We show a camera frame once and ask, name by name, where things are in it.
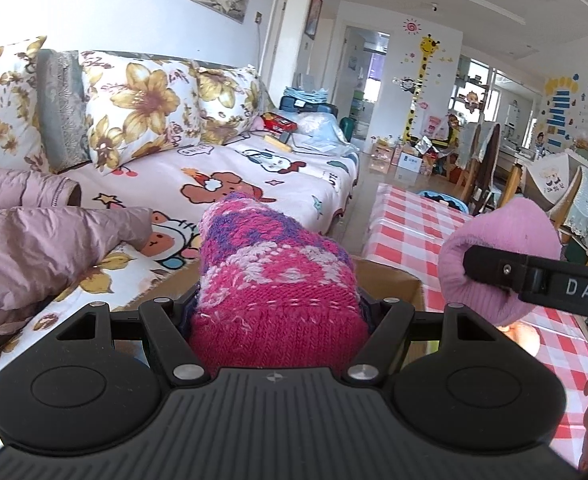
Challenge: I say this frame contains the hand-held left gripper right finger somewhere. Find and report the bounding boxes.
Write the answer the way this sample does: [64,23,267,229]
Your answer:
[345,289,499,387]

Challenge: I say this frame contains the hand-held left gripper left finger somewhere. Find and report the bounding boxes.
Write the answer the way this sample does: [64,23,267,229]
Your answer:
[54,286,211,387]

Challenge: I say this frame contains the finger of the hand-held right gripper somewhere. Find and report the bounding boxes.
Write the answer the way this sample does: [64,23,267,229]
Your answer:
[462,243,543,302]

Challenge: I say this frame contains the light pink sock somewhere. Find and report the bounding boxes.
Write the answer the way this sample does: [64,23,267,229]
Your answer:
[437,197,563,327]

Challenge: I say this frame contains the cardboard box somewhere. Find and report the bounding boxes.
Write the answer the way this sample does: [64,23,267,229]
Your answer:
[124,255,426,357]

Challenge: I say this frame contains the pink patterned knitted sock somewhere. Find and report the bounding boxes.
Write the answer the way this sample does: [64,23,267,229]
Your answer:
[189,191,373,372]

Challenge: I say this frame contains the blue plastic basin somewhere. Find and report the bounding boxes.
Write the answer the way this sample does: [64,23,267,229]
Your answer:
[416,188,471,214]

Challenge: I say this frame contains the wooden chair with dark cloth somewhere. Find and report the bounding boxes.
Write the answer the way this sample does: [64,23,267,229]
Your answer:
[455,122,503,217]

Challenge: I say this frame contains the white printed chair cover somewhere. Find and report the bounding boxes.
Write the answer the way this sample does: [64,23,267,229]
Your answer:
[520,152,583,212]

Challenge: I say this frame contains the white cardboard carton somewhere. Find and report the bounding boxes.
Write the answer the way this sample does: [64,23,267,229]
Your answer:
[393,142,426,187]

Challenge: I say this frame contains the purple padded jacket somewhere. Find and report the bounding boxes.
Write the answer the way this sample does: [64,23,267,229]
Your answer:
[0,166,156,377]

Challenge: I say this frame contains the green storage shelves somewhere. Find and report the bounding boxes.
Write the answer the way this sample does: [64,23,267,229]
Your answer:
[348,89,368,137]

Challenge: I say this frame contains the blue folded bedding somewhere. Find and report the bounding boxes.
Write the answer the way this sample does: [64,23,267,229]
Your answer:
[280,85,356,149]

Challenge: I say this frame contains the floral sofa cushion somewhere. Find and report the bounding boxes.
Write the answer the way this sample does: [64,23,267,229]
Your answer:
[0,35,51,172]
[78,50,201,177]
[193,64,271,147]

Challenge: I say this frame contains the red box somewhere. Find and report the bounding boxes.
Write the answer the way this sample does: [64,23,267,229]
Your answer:
[261,111,298,134]

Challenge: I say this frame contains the grey-green sofa cushion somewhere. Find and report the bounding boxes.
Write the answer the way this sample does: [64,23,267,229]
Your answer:
[36,48,93,174]

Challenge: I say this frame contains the blue notes wall display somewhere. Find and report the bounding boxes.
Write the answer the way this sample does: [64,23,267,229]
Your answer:
[543,74,583,142]

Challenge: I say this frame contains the giraffe wall sticker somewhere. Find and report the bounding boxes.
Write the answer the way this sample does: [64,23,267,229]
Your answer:
[403,33,438,144]

